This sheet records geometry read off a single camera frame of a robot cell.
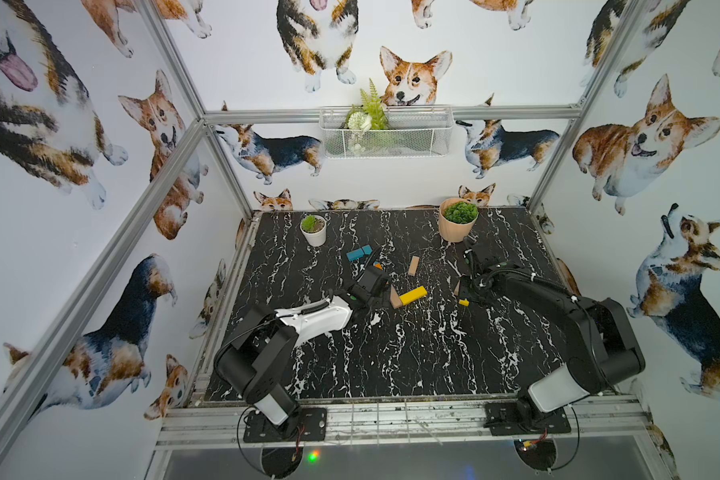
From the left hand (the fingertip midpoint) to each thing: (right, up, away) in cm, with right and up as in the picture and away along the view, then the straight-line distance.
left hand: (376, 283), depth 92 cm
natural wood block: (+13, +4, +12) cm, 18 cm away
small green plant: (-24, +19, +13) cm, 33 cm away
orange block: (+1, +4, +13) cm, 13 cm away
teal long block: (-4, +10, +21) cm, 24 cm away
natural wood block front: (+6, -5, +3) cm, 9 cm away
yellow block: (+12, -5, +6) cm, 14 cm away
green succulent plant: (+30, +23, +12) cm, 39 cm away
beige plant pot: (+26, +16, +13) cm, 33 cm away
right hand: (+27, -2, -1) cm, 27 cm away
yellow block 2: (+27, -6, +1) cm, 28 cm away
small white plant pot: (-21, +14, +16) cm, 30 cm away
